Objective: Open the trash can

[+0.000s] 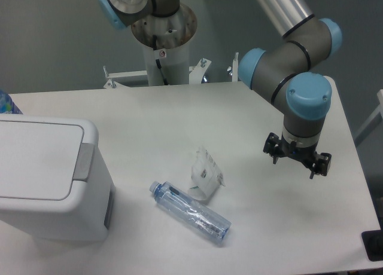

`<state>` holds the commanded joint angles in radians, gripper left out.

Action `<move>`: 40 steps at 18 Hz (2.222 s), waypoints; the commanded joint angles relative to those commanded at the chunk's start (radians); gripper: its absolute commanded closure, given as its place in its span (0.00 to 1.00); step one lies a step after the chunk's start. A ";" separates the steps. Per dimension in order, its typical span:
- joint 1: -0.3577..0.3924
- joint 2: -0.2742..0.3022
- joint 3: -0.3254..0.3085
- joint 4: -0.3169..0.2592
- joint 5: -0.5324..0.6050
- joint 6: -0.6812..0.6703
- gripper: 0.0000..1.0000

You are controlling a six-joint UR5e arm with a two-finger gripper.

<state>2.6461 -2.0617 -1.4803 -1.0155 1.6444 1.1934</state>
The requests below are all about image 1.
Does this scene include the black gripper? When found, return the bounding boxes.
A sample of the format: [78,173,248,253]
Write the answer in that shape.
[263,133,332,179]

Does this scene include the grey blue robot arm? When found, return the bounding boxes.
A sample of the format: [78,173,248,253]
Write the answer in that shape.
[98,0,342,176]

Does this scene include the white trash can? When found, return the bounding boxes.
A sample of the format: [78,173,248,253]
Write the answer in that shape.
[1,114,115,242]

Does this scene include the white trash can lid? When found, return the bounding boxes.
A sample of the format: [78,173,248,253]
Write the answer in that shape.
[1,115,98,201]

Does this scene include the crumpled white plastic bag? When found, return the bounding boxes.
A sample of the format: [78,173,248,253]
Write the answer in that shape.
[188,146,226,201]

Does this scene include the black box at table edge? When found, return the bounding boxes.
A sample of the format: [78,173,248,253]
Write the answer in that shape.
[361,230,382,262]

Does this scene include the clear plastic water bottle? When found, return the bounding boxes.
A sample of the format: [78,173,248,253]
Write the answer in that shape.
[149,181,232,248]

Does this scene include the blue labelled bottle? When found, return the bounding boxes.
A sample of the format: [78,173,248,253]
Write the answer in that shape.
[0,90,23,114]

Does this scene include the white frame at right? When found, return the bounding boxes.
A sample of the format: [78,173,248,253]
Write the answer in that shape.
[354,89,382,146]

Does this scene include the white metal base frame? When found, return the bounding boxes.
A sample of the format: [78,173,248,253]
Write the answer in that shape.
[102,51,240,90]

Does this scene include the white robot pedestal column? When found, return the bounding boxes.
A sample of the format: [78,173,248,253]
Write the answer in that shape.
[131,4,197,68]

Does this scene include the black cable on pedestal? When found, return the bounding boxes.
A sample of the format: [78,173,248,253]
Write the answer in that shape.
[152,34,169,86]

